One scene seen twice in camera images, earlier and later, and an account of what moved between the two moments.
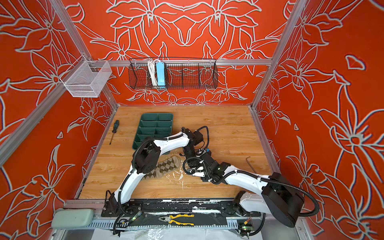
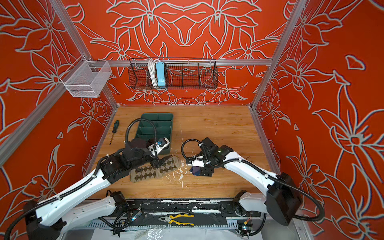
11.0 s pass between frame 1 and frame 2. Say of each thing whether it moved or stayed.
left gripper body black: moved
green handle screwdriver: stayed
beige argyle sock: stayed
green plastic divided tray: stayed
